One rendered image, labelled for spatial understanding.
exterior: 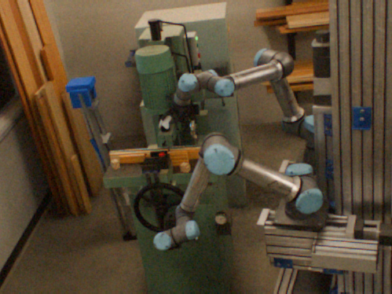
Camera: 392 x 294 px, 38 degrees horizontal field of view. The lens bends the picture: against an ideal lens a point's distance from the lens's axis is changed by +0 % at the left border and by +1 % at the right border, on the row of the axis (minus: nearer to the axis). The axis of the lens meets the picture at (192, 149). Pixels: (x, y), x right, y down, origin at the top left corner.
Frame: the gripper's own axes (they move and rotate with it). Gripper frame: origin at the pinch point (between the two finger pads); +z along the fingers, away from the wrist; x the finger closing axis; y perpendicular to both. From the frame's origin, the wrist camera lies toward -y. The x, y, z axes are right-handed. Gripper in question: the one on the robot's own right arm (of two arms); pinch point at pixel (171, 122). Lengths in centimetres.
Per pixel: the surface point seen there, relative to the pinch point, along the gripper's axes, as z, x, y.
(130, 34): 151, 93, -187
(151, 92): -6.7, -4.2, -15.9
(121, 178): 32.2, -25.1, 3.1
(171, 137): 14.4, 3.0, 0.1
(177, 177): 22.0, -2.3, 19.0
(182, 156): 19.3, 4.8, 10.5
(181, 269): 71, -6, 50
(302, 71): 110, 190, -68
